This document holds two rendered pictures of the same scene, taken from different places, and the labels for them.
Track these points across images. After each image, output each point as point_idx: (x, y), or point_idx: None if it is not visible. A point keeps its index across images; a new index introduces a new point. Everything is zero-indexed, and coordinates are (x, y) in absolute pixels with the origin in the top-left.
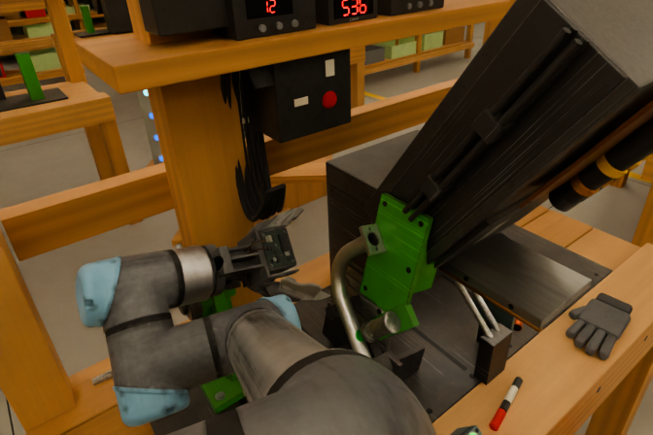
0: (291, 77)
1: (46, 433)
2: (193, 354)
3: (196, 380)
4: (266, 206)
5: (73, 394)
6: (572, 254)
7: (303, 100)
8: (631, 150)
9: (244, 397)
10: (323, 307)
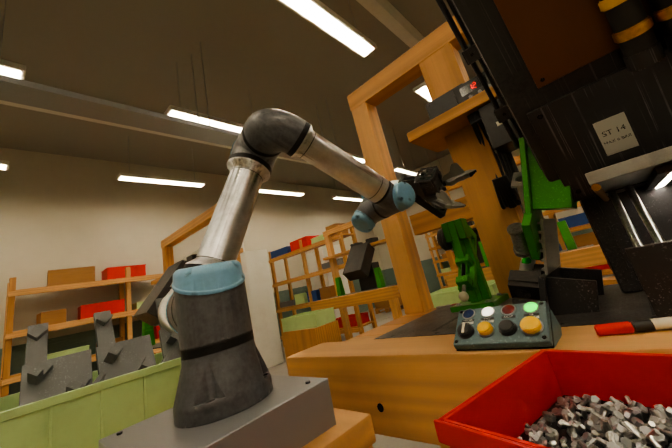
0: (490, 111)
1: (408, 315)
2: (369, 200)
3: (368, 210)
4: (499, 192)
5: (428, 310)
6: None
7: None
8: None
9: None
10: None
